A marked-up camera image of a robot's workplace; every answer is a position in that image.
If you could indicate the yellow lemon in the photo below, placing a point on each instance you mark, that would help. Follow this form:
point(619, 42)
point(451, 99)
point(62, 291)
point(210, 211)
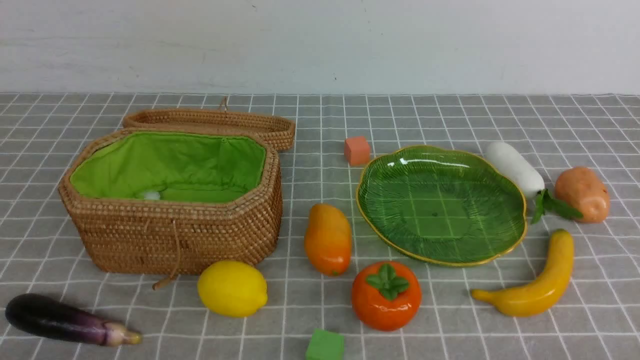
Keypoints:
point(232, 288)

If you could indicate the grey checked tablecloth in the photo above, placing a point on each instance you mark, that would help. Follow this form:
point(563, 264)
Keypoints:
point(597, 318)

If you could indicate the woven rattan basket green lining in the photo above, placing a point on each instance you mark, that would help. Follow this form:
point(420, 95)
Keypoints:
point(171, 201)

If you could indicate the white radish green leaves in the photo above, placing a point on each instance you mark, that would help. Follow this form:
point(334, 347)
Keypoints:
point(510, 163)

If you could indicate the brown potato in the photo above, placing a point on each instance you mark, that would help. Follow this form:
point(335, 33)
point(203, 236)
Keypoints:
point(582, 189)

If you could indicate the woven rattan basket lid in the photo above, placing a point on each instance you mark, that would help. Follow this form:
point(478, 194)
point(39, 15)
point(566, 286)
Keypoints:
point(276, 131)

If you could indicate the yellow banana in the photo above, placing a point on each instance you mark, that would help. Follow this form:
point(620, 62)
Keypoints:
point(542, 293)

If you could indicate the orange foam cube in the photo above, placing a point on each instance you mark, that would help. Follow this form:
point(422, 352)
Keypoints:
point(357, 151)

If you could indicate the orange mango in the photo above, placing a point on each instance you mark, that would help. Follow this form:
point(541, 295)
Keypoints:
point(328, 240)

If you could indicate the purple eggplant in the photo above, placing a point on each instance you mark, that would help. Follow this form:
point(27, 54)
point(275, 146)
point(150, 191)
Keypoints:
point(45, 317)

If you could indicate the green leaf-shaped glass plate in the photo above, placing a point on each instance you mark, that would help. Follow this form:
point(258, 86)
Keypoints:
point(442, 206)

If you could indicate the green foam cube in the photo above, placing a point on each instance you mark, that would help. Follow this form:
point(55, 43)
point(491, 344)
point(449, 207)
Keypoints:
point(325, 345)

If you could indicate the orange persimmon green leaf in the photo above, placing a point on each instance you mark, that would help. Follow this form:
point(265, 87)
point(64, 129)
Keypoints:
point(386, 295)

